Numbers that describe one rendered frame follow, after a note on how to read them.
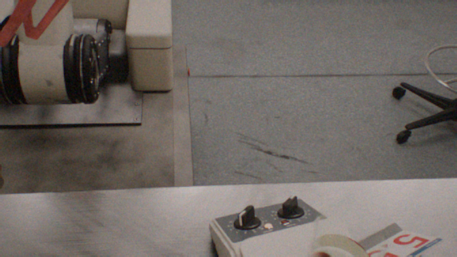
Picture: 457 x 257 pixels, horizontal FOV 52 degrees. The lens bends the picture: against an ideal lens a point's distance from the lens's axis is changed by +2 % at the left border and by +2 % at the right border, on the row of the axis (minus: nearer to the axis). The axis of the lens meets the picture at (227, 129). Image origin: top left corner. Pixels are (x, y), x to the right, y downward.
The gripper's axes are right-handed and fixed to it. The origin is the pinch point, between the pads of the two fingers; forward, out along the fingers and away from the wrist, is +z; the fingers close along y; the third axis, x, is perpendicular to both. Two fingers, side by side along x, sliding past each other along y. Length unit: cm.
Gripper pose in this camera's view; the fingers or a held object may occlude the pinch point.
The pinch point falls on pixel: (17, 35)
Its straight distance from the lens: 61.8
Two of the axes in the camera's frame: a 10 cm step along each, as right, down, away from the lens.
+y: -0.3, -2.7, 9.6
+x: -9.5, -2.9, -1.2
